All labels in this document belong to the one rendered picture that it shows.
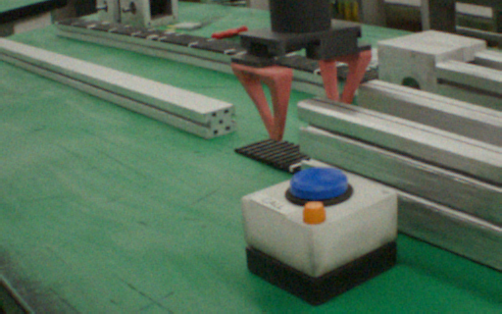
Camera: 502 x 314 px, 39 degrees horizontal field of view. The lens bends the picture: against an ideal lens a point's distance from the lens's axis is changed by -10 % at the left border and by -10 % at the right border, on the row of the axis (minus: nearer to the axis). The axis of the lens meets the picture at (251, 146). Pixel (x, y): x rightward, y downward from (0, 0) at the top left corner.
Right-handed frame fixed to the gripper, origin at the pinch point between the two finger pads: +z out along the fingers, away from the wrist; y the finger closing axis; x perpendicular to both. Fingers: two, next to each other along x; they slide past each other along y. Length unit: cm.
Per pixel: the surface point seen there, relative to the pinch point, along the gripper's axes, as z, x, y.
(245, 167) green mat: 4.6, 4.8, -4.3
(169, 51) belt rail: 3, 57, 17
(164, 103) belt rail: 2.0, 24.2, -2.1
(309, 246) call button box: 0.0, -20.4, -16.9
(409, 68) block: -2.8, -0.7, 14.0
